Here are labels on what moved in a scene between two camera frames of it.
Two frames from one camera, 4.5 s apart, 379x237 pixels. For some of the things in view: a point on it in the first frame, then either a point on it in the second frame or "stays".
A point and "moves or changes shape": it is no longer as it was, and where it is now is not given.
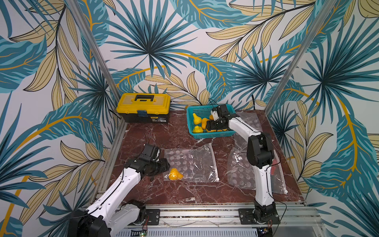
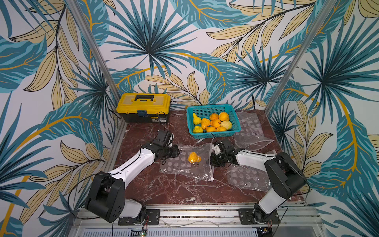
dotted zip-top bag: x=193 y=164 moves or changes shape
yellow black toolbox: x=144 y=107 stays
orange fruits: x=174 y=175 to x=193 y=157
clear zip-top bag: x=251 y=119 stays
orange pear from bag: x=204 y=123 stays
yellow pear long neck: x=197 y=120 stays
